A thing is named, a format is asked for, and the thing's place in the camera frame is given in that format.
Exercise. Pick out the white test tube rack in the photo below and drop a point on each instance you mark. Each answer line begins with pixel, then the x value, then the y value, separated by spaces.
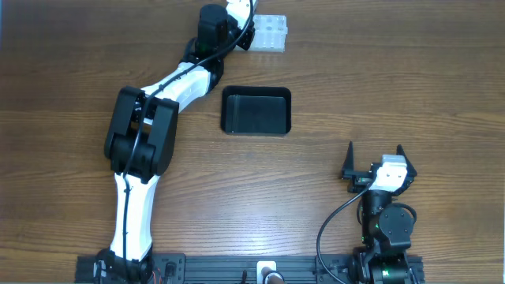
pixel 270 35

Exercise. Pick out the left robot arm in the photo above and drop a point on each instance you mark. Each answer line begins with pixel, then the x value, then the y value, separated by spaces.
pixel 136 221

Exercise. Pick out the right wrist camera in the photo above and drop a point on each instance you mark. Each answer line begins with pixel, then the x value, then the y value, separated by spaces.
pixel 390 173

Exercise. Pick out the clear test tube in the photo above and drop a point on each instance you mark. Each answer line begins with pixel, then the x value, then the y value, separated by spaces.
pixel 235 114

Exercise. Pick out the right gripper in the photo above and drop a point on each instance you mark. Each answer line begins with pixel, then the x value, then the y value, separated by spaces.
pixel 357 179

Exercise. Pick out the mounting rail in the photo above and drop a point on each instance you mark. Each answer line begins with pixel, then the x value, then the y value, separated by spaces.
pixel 221 270

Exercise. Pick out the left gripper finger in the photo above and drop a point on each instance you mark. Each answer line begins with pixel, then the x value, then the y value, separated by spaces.
pixel 245 38

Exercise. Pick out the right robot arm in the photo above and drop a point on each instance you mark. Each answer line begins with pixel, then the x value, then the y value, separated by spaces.
pixel 388 225

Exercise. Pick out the black tray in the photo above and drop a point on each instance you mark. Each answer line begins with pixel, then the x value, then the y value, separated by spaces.
pixel 256 90

